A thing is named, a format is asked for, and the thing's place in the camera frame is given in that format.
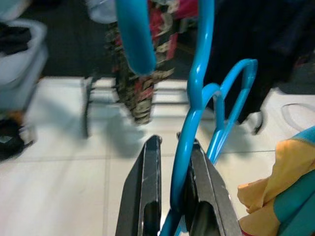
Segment clear plastic storage box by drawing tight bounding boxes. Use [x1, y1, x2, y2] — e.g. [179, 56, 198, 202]
[0, 19, 49, 113]

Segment black red printed shirt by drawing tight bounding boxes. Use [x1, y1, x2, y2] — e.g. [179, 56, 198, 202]
[105, 0, 182, 125]

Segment yellow and blue garment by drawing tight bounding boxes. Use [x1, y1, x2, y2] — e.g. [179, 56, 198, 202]
[237, 127, 315, 236]

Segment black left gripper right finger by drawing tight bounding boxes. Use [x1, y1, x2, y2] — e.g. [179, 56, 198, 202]
[184, 140, 244, 236]

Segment dark navy garment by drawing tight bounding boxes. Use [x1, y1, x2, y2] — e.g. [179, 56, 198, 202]
[204, 0, 315, 125]

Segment white t-shirt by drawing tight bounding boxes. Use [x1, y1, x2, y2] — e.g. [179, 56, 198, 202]
[85, 0, 119, 25]

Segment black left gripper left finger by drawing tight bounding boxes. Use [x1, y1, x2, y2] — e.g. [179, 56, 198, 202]
[115, 134, 163, 236]

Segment black bag orange logo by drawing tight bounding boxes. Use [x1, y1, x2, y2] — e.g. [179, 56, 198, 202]
[0, 117, 36, 162]

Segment black folded clothes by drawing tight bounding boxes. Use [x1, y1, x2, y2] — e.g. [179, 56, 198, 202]
[0, 23, 32, 56]

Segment black metal clothes rack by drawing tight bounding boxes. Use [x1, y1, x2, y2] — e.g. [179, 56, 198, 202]
[82, 75, 266, 139]

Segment blue plastic hanger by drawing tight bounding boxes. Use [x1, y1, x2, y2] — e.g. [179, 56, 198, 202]
[115, 0, 258, 236]

